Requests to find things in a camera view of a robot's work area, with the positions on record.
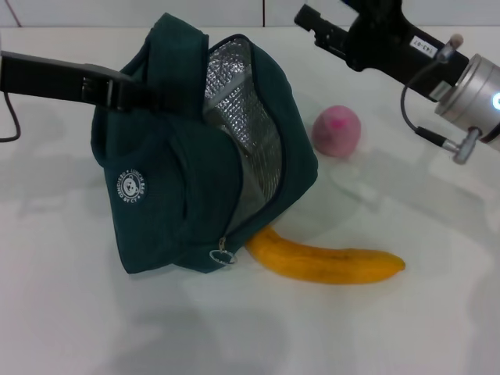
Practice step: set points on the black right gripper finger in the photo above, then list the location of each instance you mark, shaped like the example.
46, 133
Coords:
328, 33

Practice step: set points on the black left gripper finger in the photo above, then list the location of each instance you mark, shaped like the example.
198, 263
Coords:
125, 93

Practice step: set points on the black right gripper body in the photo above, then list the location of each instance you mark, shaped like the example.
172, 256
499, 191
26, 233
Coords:
390, 47

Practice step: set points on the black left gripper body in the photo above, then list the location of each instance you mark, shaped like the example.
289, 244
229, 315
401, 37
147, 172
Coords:
39, 76

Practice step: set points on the dark teal insulated lunch bag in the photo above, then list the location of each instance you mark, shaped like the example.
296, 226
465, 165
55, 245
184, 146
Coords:
168, 195

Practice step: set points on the pink peach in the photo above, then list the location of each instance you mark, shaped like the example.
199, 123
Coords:
336, 133

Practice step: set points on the yellow banana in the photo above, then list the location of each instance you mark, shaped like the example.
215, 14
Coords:
304, 261

